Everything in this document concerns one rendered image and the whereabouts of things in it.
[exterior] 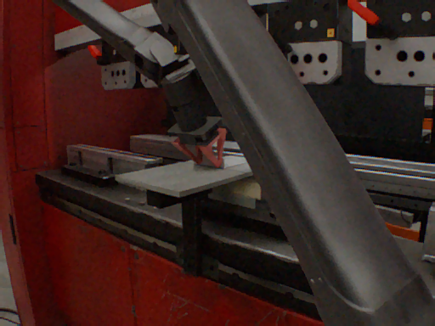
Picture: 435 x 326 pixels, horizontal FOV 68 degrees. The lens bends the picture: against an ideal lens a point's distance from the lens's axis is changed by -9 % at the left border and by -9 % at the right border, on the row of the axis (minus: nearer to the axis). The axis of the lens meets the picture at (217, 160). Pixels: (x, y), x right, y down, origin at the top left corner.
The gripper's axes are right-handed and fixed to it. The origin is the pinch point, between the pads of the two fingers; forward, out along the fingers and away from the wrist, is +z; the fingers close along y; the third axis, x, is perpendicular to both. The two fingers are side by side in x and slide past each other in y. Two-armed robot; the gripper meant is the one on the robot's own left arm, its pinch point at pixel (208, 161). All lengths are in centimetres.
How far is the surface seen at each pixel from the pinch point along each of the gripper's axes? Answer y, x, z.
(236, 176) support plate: -9.1, 2.4, 0.4
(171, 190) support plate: -7.6, 15.9, -6.7
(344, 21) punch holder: -24.8, -22.0, -20.0
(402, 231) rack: -9, -120, 140
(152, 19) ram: 25.5, -21.2, -27.7
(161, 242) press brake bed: 11.3, 13.4, 15.9
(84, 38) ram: 61, -20, -28
